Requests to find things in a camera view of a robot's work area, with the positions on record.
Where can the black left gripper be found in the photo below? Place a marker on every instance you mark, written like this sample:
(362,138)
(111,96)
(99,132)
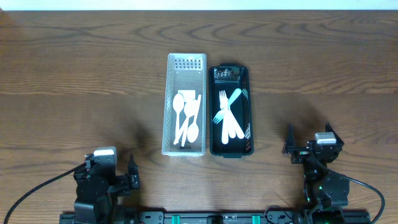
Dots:
(125,181)

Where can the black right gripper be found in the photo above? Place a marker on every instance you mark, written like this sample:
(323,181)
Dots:
(308,152)

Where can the white plastic spoon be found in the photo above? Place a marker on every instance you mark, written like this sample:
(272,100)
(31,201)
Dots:
(181,132)
(189,110)
(178,104)
(193,129)

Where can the white plastic fork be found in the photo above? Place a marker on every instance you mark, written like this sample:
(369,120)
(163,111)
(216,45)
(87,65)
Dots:
(224,133)
(236,127)
(227,114)

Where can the light blue plastic fork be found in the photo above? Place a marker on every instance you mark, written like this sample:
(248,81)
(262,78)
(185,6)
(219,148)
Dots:
(219,116)

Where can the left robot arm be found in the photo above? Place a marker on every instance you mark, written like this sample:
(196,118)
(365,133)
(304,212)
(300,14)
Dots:
(97,201)

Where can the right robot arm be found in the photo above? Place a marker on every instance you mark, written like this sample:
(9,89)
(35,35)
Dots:
(326,193)

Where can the black perforated plastic basket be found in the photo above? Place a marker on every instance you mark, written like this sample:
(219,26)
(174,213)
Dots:
(229,77)

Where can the clear perforated plastic basket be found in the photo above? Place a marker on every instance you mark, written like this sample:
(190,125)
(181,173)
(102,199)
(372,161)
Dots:
(186,74)

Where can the black aluminium mounting rail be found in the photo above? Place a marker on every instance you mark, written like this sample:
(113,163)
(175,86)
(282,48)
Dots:
(275,215)

